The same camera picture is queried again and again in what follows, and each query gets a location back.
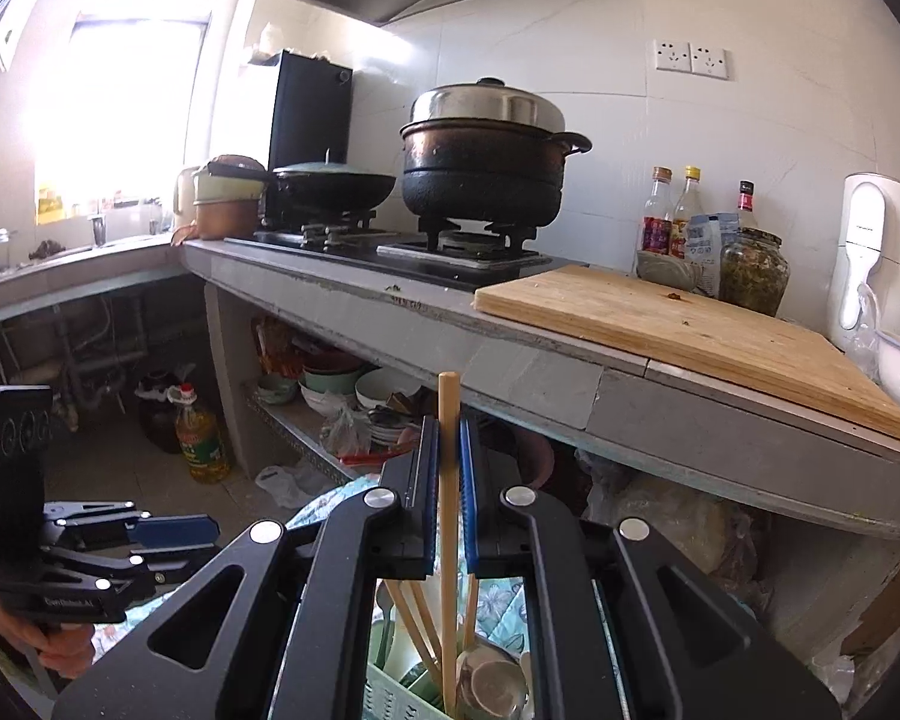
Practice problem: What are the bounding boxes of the wooden cutting board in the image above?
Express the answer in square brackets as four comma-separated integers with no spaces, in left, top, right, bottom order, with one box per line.
[472,264,900,442]

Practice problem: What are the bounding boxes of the kitchen window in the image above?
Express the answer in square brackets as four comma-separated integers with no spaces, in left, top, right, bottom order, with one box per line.
[34,11,211,226]

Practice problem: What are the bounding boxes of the grey drain pipes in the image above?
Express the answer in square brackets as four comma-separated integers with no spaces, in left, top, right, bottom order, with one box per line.
[0,300,151,421]

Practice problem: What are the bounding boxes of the dark brown jar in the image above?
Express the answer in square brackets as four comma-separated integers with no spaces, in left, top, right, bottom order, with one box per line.
[136,371,188,455]

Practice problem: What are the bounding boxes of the dark bottle red cap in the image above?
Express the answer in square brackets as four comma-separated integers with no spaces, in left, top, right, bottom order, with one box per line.
[735,180,760,232]

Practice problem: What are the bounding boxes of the blue white packet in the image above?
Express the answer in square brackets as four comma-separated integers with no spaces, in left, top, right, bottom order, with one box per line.
[686,214,741,299]

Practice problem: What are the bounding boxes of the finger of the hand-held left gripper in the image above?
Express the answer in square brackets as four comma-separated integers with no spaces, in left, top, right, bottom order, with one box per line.
[45,499,222,552]
[52,547,216,598]

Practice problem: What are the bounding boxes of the black steamer pot steel lid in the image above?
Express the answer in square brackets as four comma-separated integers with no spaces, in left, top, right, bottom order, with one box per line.
[400,77,593,230]

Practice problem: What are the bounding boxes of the large metal spoon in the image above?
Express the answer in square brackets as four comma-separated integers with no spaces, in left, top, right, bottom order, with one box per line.
[456,645,527,719]

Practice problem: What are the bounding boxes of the clear bag of vegetables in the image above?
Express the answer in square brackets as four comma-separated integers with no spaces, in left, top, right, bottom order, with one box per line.
[321,390,376,458]

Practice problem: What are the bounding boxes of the glass jar of pickles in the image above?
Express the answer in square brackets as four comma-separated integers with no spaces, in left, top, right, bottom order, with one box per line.
[720,229,791,317]

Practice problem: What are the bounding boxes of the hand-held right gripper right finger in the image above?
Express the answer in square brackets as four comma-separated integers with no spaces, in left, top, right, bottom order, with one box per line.
[457,416,841,720]

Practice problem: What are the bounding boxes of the yellow cooking oil bottle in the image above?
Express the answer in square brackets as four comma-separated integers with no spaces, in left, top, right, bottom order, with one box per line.
[169,384,232,485]

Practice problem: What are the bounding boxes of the grey concrete kitchen counter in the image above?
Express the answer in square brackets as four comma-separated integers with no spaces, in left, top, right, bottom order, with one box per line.
[0,236,900,541]

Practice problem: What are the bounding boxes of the black gas stove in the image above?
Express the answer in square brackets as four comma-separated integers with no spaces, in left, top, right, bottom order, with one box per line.
[223,214,590,293]

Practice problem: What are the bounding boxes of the black wok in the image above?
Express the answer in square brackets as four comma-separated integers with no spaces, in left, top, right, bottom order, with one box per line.
[208,150,398,212]

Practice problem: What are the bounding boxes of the red orange plastic packet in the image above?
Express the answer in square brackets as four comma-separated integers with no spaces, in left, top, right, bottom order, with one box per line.
[253,313,305,380]

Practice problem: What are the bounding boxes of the teal floral blanket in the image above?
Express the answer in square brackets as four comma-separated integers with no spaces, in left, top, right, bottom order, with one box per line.
[90,484,530,661]

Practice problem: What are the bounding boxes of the white wall socket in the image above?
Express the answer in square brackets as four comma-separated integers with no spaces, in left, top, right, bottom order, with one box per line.
[690,43,728,80]
[652,37,692,74]

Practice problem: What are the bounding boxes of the clear bag of yellow food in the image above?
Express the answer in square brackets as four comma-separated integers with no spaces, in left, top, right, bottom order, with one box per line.
[581,457,770,586]

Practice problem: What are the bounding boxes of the clear bottle red label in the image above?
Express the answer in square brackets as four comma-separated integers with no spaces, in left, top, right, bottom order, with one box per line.
[640,167,676,256]

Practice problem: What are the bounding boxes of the perforated metal shelf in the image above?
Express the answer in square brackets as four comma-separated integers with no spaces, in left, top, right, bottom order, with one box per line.
[244,382,361,481]

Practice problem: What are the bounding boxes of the person's left hand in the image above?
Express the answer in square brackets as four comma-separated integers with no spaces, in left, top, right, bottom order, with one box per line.
[0,589,95,680]

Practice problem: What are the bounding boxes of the black box appliance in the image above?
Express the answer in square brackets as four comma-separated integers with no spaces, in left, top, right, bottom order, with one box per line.
[268,50,353,173]

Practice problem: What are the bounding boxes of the white rice cooker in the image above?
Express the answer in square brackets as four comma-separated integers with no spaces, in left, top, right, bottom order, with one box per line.
[827,172,900,353]

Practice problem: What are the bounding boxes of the yellow cap sauce bottle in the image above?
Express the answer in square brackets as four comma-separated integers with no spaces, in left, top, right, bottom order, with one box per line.
[671,165,704,260]

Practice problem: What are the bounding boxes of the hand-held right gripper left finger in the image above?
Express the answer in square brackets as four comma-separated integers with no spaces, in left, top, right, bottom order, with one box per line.
[51,414,443,720]

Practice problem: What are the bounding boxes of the brown pot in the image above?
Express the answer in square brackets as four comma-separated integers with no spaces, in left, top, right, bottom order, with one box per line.
[193,199,262,241]

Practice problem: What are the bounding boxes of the crumpled white bag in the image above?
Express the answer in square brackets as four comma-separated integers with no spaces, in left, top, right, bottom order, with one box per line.
[244,22,286,65]

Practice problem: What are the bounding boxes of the wooden chopstick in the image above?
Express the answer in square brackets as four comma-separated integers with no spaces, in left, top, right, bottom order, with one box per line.
[461,574,479,653]
[405,581,442,680]
[438,372,463,717]
[385,579,422,662]

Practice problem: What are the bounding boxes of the white plastic bag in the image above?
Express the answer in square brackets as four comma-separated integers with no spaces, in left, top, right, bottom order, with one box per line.
[255,461,323,511]

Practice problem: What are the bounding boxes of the pink plastic basin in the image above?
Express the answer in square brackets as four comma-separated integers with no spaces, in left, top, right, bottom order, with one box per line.
[506,427,560,492]

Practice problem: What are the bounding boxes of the pile of bowls and plates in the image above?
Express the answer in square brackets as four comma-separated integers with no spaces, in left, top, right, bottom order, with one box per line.
[255,356,451,466]

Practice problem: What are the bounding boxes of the green plastic utensil holder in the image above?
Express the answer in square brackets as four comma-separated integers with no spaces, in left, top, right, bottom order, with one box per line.
[365,645,530,720]

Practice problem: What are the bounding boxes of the cream thermos jug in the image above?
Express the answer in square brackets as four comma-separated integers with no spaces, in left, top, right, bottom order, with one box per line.
[172,165,202,233]

